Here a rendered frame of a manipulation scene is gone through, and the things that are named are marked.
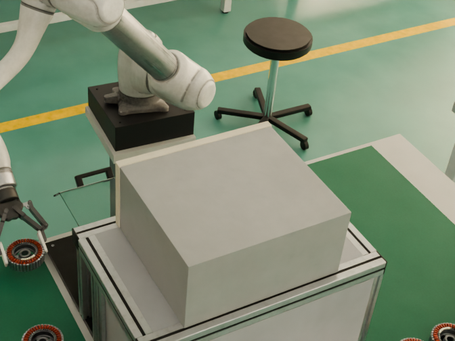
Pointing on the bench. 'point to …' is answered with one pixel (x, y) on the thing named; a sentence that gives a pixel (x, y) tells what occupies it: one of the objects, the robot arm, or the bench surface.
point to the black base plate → (68, 269)
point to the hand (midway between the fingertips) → (24, 253)
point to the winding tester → (228, 220)
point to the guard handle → (93, 175)
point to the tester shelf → (137, 312)
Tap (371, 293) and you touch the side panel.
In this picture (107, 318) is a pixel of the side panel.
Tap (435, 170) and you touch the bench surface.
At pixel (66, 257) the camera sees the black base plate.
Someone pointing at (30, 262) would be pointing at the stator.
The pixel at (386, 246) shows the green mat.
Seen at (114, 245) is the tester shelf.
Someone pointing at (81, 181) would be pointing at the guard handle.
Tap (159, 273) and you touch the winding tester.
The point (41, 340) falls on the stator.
